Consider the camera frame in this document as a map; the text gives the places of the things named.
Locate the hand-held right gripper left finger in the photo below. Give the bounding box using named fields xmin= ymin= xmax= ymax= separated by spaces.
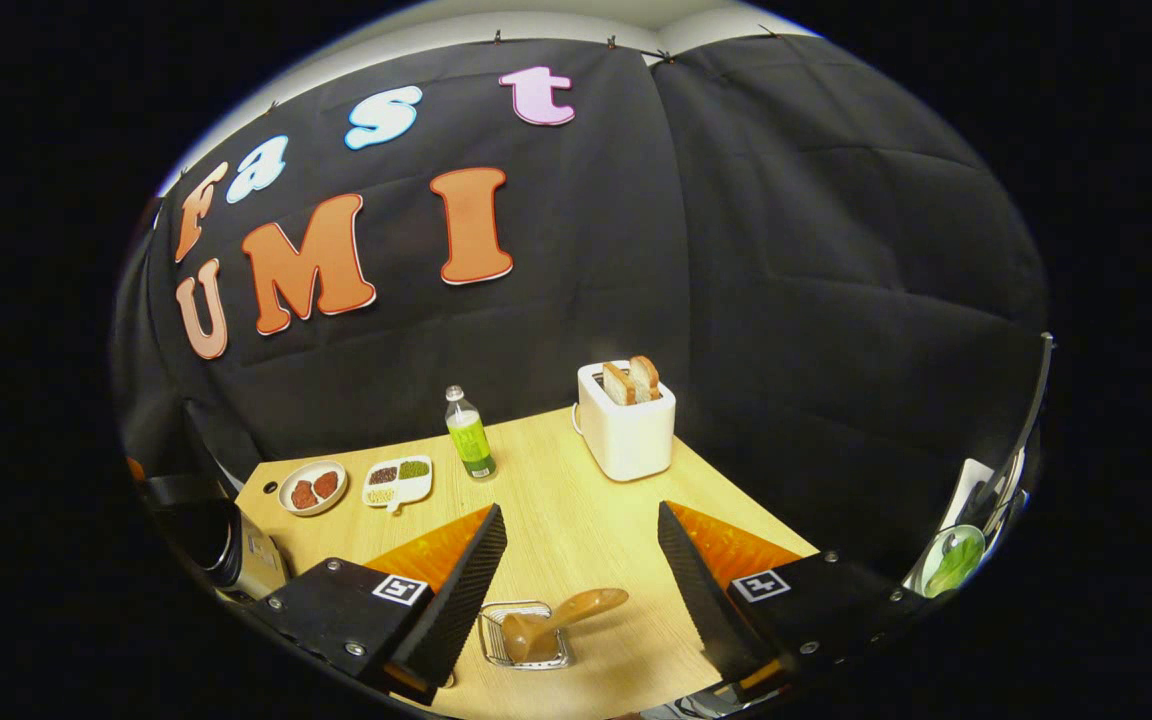
xmin=254 ymin=503 xmax=509 ymax=706

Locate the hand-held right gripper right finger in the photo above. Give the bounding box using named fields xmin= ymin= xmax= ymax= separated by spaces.
xmin=656 ymin=500 xmax=937 ymax=706

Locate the metal wire chopstick holder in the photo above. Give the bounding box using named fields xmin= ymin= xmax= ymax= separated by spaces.
xmin=477 ymin=600 xmax=574 ymax=671

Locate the wooden spoon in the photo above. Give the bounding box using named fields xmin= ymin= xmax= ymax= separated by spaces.
xmin=501 ymin=588 xmax=630 ymax=663

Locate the black silver rice cooker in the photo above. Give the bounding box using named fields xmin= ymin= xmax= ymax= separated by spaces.
xmin=136 ymin=400 xmax=292 ymax=603

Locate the divided white grain dish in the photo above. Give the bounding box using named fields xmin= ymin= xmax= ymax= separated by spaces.
xmin=362 ymin=455 xmax=434 ymax=515

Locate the green label bottle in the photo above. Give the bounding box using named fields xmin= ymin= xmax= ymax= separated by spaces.
xmin=444 ymin=385 xmax=498 ymax=481

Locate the white toaster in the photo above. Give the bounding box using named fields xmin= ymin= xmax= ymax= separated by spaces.
xmin=574 ymin=360 xmax=678 ymax=483

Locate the round white plate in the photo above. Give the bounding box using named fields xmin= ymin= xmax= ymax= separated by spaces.
xmin=278 ymin=460 xmax=348 ymax=517

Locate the round green-tinted dish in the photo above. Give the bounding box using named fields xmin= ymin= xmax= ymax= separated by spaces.
xmin=911 ymin=523 xmax=987 ymax=599

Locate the white sheet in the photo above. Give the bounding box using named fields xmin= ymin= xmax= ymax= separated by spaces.
xmin=941 ymin=458 xmax=999 ymax=526

